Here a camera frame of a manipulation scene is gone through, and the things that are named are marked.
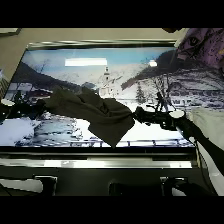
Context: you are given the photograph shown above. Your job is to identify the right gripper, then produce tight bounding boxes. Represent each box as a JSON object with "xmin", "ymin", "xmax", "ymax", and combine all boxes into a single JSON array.
[{"xmin": 133, "ymin": 106, "xmax": 159, "ymax": 127}]

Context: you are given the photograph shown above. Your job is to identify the dark grey garment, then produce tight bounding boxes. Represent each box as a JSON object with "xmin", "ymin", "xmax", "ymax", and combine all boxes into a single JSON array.
[{"xmin": 43, "ymin": 85, "xmax": 136, "ymax": 149}]

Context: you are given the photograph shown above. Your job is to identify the pale grey garment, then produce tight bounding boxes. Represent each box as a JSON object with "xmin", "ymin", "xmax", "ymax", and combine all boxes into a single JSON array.
[{"xmin": 187, "ymin": 107, "xmax": 224, "ymax": 197}]

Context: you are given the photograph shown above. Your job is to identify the purple patterned garment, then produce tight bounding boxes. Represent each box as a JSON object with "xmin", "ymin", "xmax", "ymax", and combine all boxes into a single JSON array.
[{"xmin": 175, "ymin": 27, "xmax": 224, "ymax": 72}]

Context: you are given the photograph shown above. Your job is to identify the silver frame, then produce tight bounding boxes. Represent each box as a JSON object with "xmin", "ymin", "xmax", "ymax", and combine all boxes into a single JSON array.
[{"xmin": 0, "ymin": 152, "xmax": 224, "ymax": 197}]

